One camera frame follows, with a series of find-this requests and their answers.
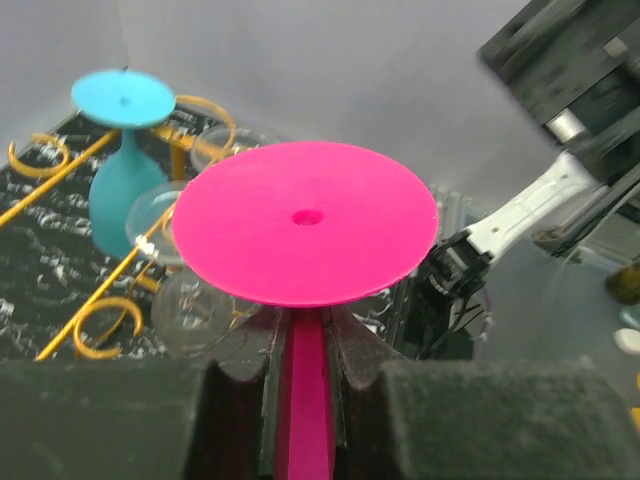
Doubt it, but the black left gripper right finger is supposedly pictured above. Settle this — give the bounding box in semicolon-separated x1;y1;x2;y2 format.
326;307;639;479

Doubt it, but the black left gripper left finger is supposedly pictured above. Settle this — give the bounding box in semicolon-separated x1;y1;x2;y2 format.
1;308;283;479

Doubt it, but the clear short wine glass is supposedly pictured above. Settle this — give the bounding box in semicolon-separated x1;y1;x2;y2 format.
125;181;240;357

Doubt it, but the teal plastic wine glass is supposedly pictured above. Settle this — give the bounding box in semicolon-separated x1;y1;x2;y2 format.
71;69;176;258

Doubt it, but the magenta plastic wine glass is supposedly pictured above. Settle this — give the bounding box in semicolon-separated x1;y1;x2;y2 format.
171;142;439;479

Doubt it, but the clear champagne flute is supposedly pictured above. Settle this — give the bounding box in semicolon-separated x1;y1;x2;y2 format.
190;126;264;172

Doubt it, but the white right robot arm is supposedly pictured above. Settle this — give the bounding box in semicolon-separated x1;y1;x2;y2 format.
404;1;639;360

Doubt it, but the gold wire wine glass rack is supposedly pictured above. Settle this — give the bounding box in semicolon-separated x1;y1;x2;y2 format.
1;95;254;361

